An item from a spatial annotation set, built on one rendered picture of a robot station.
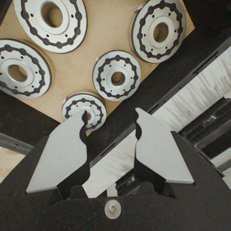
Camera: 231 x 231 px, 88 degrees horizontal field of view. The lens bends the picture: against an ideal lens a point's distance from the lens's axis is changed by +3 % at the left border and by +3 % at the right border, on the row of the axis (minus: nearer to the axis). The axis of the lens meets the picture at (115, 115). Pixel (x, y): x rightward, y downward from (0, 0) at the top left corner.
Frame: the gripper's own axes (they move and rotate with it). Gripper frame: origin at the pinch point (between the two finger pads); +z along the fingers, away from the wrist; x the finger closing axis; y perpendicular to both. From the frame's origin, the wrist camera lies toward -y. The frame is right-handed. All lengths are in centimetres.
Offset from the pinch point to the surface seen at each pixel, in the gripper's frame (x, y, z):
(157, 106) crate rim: 8.5, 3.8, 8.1
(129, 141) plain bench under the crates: 8.6, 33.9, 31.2
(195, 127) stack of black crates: 62, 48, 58
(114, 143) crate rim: 0.6, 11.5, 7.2
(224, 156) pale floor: 192, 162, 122
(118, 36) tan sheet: 2.0, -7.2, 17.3
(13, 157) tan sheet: -28.5, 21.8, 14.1
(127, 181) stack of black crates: 13, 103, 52
